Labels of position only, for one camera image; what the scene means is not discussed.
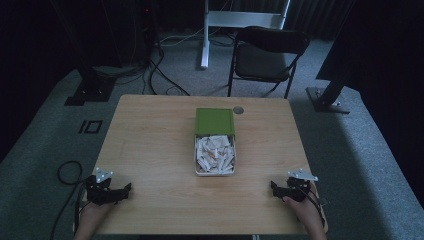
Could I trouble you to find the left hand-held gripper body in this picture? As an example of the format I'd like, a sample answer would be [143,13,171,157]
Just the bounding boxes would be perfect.
[85,167,124,206]

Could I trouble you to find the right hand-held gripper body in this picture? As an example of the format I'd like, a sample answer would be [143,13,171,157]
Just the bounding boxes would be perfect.
[281,168,319,203]

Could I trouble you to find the person's left hand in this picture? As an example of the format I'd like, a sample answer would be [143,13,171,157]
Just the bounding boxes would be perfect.
[78,200,115,232]

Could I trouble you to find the person's right hand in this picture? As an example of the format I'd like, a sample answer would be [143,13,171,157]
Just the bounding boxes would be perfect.
[282,180,328,232]

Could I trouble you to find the pile of white paper packets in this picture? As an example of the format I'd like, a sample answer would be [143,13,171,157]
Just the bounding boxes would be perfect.
[196,134,235,174]

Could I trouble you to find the white tin box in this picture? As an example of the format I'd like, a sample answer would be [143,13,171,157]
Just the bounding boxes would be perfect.
[193,133,237,177]

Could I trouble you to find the green box lid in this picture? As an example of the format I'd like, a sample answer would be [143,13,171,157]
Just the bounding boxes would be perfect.
[194,107,236,137]

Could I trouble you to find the black slanted stand with base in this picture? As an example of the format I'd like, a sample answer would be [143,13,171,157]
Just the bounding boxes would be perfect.
[305,74,352,115]

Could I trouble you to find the black stand with flat base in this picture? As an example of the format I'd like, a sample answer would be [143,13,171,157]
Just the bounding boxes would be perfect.
[63,64,117,107]

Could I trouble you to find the black folding chair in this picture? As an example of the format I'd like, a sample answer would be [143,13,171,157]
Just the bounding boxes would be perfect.
[227,26,311,100]

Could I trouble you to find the black equipment tower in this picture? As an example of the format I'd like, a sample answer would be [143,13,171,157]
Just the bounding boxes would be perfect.
[133,0,158,66]

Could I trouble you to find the dark curtain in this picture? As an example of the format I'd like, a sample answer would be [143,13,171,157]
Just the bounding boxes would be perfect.
[229,0,356,42]

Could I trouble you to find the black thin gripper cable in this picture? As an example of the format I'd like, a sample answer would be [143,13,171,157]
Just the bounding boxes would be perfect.
[298,185,327,228]

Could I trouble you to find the black looped gripper cable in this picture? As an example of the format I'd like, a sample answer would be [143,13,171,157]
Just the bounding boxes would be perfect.
[49,160,88,240]

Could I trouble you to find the black floor cables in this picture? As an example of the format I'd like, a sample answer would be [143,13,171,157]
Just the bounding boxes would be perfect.
[99,31,192,98]

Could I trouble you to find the white metal stand frame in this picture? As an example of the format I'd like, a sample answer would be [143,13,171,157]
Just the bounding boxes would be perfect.
[199,0,292,70]

